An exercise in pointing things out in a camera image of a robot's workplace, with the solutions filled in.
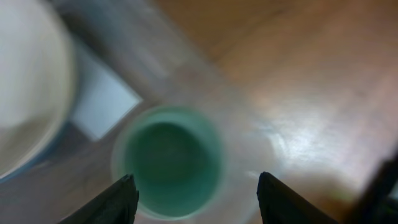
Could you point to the clear plastic storage bin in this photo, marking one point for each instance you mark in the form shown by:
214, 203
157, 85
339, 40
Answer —
142, 46

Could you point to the green plastic cup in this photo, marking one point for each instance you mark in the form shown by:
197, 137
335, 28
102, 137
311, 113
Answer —
171, 161

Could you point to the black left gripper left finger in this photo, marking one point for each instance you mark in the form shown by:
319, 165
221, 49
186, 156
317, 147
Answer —
115, 205

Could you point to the beige bowl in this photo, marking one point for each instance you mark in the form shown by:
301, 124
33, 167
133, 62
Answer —
38, 81

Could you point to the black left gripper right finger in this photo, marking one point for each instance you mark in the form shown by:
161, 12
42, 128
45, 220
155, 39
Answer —
279, 204

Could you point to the white label in bin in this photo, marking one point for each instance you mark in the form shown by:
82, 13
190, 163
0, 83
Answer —
104, 99

